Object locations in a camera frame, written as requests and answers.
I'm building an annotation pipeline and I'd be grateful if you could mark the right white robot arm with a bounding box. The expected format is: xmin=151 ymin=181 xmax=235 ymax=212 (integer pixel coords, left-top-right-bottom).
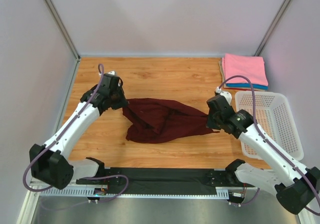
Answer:
xmin=206 ymin=94 xmax=320 ymax=214

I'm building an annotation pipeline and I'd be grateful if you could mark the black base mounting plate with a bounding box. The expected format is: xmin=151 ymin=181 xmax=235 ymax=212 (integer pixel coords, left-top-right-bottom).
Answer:
xmin=75 ymin=167 xmax=256 ymax=195

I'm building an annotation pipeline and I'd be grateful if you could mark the left aluminium frame post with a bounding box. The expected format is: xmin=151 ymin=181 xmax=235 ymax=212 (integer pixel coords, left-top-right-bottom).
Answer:
xmin=43 ymin=0 xmax=81 ymax=61

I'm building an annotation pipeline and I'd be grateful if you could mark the aluminium slotted cable rail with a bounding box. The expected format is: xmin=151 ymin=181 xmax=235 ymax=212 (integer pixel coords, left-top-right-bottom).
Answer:
xmin=38 ymin=185 xmax=245 ymax=200

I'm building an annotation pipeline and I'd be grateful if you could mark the aluminium frame post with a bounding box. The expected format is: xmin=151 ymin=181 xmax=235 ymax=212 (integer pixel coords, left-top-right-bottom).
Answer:
xmin=43 ymin=0 xmax=81 ymax=61
xmin=254 ymin=0 xmax=293 ymax=56

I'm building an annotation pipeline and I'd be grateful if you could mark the right aluminium frame post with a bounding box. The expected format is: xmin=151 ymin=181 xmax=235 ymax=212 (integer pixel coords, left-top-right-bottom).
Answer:
xmin=254 ymin=0 xmax=293 ymax=56

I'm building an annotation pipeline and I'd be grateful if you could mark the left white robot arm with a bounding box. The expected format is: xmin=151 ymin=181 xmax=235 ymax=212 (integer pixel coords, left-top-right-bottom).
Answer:
xmin=27 ymin=71 xmax=128 ymax=189

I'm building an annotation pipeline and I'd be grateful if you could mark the white plastic basket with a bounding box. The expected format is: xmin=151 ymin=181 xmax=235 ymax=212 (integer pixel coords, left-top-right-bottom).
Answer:
xmin=235 ymin=91 xmax=304 ymax=161

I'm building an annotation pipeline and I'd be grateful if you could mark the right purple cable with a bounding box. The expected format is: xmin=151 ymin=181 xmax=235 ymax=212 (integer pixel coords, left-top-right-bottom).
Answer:
xmin=216 ymin=75 xmax=320 ymax=216

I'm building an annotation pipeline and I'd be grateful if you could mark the blue folded t-shirt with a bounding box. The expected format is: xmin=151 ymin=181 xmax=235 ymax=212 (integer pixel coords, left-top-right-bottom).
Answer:
xmin=226 ymin=83 xmax=268 ymax=90

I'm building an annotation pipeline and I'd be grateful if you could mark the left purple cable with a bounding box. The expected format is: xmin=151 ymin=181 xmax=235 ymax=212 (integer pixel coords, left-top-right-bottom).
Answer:
xmin=22 ymin=63 xmax=130 ymax=211

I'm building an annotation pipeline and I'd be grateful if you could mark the purple cable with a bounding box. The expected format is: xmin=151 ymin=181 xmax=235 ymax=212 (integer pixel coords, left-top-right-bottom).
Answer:
xmin=216 ymin=75 xmax=320 ymax=216
xmin=22 ymin=63 xmax=130 ymax=211

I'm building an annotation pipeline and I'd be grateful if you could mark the maroon t-shirt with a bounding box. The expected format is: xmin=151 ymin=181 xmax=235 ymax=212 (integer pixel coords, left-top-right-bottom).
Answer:
xmin=122 ymin=98 xmax=218 ymax=144

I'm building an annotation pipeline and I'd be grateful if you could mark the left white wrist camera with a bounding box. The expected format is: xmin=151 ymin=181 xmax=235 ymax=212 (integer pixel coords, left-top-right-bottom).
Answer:
xmin=108 ymin=71 xmax=117 ymax=76

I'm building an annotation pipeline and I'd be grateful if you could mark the pink folded t-shirt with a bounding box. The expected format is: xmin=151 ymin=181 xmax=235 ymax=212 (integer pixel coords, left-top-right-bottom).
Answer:
xmin=222 ymin=54 xmax=269 ymax=87

